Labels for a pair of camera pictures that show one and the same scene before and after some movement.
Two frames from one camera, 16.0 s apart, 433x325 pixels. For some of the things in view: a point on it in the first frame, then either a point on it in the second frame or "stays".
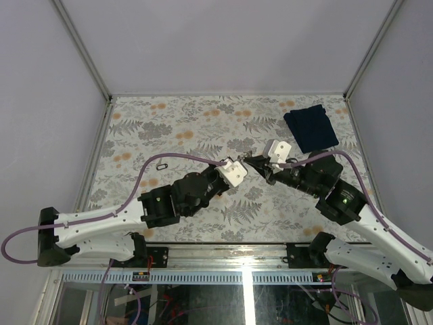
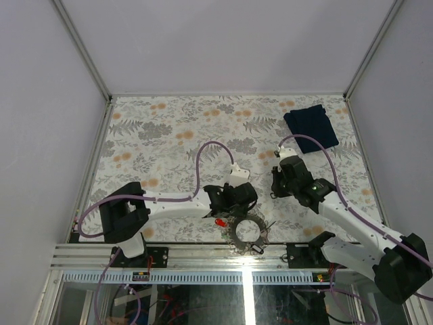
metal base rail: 277,258 stays
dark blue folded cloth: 311,128 stays
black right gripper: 261,164 → 275,188
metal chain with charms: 243,155 → 245,246
